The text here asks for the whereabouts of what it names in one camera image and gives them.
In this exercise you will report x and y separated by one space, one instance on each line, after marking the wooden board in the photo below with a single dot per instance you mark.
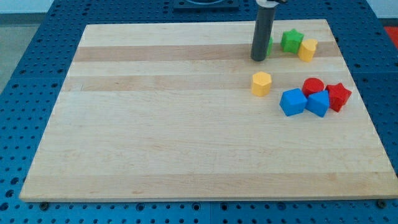
164 112

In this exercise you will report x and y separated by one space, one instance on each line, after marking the yellow hexagon block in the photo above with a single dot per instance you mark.
261 84

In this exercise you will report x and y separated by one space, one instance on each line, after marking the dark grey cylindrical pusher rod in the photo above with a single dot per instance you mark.
263 28

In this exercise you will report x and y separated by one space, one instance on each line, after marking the green block behind rod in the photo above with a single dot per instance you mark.
269 48

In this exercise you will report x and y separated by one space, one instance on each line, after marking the blue triangle block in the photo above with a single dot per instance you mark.
318 103

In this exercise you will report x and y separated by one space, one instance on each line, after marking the red star block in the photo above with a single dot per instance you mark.
338 96

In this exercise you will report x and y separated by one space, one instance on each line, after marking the blue cube block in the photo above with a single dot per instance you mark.
293 102

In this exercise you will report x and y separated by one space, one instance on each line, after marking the yellow heart block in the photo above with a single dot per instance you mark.
307 50

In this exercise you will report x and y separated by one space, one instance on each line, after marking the green star block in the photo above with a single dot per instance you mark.
291 41

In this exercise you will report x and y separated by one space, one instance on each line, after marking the blue perforated table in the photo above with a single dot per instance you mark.
30 94

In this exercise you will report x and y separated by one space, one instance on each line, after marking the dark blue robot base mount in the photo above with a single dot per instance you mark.
189 5

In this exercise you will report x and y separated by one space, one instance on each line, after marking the red cylinder block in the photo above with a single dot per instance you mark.
312 85

